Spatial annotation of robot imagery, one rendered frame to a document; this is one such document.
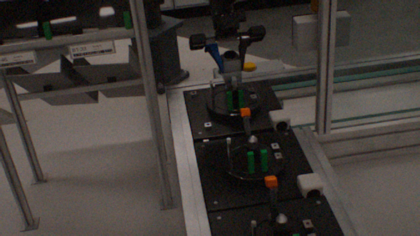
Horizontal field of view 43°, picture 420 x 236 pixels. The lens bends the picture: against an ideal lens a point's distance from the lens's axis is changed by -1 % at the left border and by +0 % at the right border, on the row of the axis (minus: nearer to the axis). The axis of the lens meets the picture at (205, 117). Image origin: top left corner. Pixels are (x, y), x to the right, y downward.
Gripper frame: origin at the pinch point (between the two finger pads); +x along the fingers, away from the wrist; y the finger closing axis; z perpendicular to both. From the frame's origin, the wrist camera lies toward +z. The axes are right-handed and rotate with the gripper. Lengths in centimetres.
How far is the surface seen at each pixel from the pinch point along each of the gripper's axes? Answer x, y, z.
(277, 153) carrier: 25.4, 4.5, 13.0
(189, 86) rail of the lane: 0.8, -9.5, -22.8
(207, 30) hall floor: -94, 29, -278
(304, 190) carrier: 34.1, 7.2, 19.8
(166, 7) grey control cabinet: -122, 0, -292
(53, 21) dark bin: -6.3, -37.1, 24.3
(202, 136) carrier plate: 17.9, -9.7, -1.2
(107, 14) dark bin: -5.7, -26.2, 26.2
